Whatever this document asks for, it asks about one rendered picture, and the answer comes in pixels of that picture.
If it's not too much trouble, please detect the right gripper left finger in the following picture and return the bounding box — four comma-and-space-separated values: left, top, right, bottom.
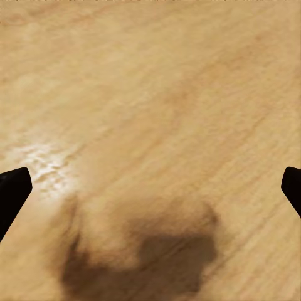
0, 167, 33, 242

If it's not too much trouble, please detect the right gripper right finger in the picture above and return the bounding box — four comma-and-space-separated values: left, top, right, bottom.
281, 166, 301, 217

